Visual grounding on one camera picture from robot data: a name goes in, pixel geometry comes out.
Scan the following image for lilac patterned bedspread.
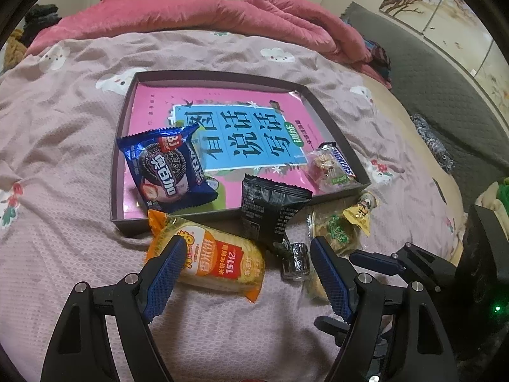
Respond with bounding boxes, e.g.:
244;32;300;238
1;30;463;381

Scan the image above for pink Chinese workbook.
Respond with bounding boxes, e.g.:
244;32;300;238
126;83;332;214

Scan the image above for blue Oreo packet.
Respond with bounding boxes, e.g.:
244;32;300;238
116;123;218;213

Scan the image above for orange rice cracker packet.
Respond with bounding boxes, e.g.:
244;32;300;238
146;209;265;303

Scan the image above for small dark foil candy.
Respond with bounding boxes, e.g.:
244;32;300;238
281;242;311;282

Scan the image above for folded colourful clothes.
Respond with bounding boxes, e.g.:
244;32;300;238
361;38;392;86

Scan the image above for brown knitted blanket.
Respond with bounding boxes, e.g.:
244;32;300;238
3;29;27;71

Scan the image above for Snickers bar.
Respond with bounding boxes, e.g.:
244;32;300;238
318;142;356;179

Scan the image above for yellow long snack packet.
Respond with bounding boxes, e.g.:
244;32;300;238
343;191;378;236

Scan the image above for pink quilt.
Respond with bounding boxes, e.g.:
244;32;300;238
27;0;392;88

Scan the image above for dark patterned pillow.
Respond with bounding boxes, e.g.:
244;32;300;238
410;114;455;174

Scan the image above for black snack packet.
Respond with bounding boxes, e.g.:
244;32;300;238
241;174;312;258

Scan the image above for grey padded headboard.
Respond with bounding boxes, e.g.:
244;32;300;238
341;2;508;209

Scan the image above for floral wall painting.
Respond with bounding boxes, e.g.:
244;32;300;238
379;0;508;117

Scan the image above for clear nut candy packet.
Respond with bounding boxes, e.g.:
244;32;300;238
305;149;359;193

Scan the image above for pile of dark clothes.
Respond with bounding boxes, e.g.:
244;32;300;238
20;4;61;47

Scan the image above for dark shallow box tray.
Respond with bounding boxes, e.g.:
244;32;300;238
99;68;369;223

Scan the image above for clear crispy snack packet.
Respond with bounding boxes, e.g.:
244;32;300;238
307;210;361;256

